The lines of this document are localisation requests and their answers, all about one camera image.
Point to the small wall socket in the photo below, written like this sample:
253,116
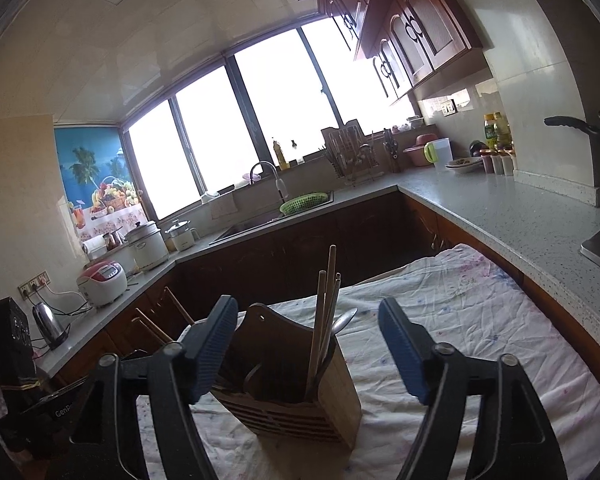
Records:
448,108

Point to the brown wooden lower cabinets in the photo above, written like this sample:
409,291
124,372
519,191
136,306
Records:
330,240

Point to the wall power socket strip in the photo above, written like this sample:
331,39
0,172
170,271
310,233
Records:
32,284

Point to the paper towel roll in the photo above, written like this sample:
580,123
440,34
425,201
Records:
94,247

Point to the large kitchen window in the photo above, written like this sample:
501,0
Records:
260,110

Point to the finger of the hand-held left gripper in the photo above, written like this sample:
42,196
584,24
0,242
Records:
142,352

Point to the light wooden chopstick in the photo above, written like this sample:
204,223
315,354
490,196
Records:
152,325
180,306
335,300
316,330

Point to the yellow oil bottle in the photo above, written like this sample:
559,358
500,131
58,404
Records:
503,132

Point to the pink plastic container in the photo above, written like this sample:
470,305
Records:
416,155

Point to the white seasoning jar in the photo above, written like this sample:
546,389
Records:
498,164
508,165

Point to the brown wooden upper cabinets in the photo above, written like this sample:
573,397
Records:
425,25

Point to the white bowl with food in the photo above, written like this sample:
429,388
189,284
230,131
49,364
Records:
462,166

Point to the large white slow cooker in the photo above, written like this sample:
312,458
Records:
147,250

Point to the beach fruit window poster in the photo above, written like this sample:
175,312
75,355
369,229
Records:
87,160

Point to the white printed tablecloth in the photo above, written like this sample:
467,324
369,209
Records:
455,310

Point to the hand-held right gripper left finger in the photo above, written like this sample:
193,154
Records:
215,340

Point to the wooden knife block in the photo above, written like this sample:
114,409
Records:
391,152

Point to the white windowsill bowl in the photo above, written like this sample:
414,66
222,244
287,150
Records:
414,123

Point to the chrome kitchen faucet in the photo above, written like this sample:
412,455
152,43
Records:
281,192

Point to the white red rice cooker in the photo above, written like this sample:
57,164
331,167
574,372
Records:
100,282

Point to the green plastic basket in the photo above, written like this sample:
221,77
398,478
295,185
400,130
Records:
302,203

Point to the steel mug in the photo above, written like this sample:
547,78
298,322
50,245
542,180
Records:
112,240

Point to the brown wooden cabinets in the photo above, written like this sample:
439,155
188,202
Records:
425,25
330,240

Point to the kitchen sink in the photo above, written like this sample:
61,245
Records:
245,230

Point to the steel electric kettle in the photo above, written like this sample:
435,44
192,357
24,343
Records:
50,325

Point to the small white electric pot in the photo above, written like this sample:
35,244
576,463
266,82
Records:
182,237

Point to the green label oil bottle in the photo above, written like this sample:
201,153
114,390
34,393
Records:
490,132

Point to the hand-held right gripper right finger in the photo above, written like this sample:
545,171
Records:
405,350

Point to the white dishcloth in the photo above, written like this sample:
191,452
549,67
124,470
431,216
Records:
225,206

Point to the wooden utensil holder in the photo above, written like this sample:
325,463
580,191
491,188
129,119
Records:
341,405

